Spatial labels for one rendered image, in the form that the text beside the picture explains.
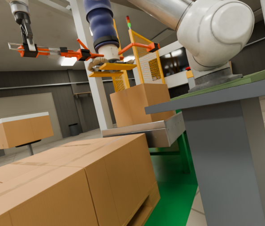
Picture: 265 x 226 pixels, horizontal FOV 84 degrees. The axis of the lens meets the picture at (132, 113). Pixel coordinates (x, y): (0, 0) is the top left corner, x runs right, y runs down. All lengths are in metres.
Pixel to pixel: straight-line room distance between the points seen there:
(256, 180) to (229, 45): 0.49
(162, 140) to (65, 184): 0.77
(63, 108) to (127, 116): 8.28
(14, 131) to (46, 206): 1.97
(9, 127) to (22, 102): 6.80
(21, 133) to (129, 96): 1.74
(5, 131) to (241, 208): 2.50
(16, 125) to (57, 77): 7.50
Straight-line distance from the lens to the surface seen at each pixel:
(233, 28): 0.53
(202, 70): 0.75
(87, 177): 0.78
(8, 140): 2.56
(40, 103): 9.37
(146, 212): 1.26
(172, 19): 0.62
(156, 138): 1.23
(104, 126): 2.50
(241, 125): 0.68
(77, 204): 0.77
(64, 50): 1.15
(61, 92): 9.71
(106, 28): 1.40
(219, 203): 0.89
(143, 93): 1.29
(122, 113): 1.44
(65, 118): 9.50
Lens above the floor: 0.76
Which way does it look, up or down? 2 degrees down
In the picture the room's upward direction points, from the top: 13 degrees counter-clockwise
